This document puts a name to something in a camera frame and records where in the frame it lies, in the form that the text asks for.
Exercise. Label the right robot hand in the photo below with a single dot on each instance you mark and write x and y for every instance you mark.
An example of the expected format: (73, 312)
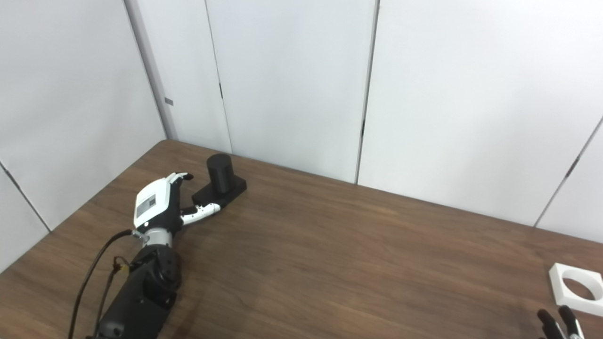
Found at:
(560, 325)

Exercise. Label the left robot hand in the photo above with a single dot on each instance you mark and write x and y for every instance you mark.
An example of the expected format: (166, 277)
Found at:
(158, 205)

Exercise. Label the white square piece with hole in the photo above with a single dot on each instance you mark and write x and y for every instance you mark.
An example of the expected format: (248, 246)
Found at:
(577, 288)

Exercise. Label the black peg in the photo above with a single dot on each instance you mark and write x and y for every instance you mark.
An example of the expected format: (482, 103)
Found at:
(221, 183)

